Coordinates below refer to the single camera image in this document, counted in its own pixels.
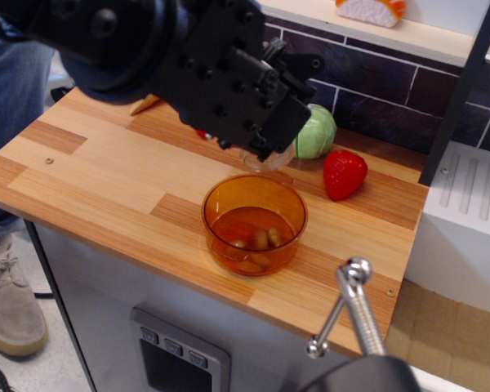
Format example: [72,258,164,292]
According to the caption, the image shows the orange transparent plastic pot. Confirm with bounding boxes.
[202,174,308,276]

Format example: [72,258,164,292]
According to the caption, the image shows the white ribbed sink unit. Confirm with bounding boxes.
[405,142,490,313]

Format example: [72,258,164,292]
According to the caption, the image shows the grey control panel with buttons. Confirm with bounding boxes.
[131,308,231,392]

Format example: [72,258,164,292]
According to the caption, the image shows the clear almond jar red label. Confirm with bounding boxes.
[239,144,295,173]

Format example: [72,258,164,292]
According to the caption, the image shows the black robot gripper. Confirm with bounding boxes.
[161,1,325,162]

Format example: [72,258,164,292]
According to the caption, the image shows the green toy cabbage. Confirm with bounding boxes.
[293,104,337,159]

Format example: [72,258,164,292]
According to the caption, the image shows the almonds in pot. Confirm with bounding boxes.
[228,227,285,275]

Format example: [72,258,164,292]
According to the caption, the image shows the red toy strawberry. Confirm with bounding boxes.
[323,150,368,201]

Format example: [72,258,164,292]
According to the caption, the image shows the toy salmon sushi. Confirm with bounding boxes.
[335,0,407,28]

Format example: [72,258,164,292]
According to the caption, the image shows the light wooden shelf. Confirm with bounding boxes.
[260,0,474,67]

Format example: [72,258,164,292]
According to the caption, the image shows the toy ice cream cone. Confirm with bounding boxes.
[129,94,160,116]

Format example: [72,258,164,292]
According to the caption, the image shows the beige suede shoe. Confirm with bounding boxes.
[0,234,48,357]

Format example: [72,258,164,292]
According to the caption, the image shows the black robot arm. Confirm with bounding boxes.
[0,1,325,161]

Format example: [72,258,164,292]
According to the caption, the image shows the red toy chili pepper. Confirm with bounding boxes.
[196,130,213,140]

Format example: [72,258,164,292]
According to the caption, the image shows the blue jeans leg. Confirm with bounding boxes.
[0,24,56,242]

